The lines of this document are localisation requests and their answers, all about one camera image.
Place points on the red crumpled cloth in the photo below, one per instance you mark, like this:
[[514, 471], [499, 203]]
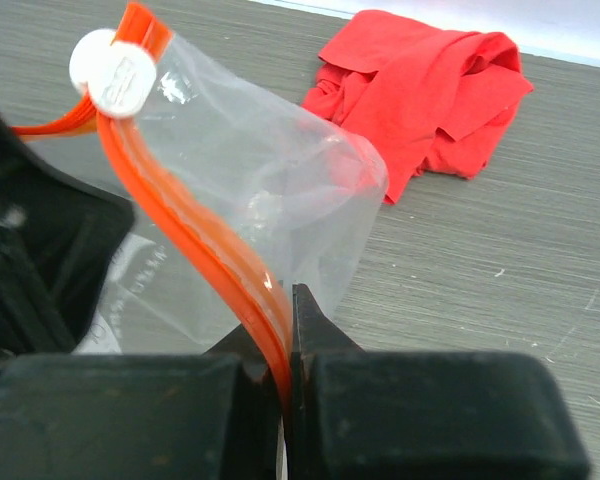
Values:
[[428, 99]]

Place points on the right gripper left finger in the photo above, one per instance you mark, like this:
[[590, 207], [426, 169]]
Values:
[[96, 416]]

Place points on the clear zip top bag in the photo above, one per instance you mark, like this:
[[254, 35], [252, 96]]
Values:
[[260, 196]]

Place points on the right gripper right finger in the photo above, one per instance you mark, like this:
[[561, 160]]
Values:
[[423, 414]]

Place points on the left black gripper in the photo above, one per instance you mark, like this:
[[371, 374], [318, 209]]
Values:
[[58, 236]]

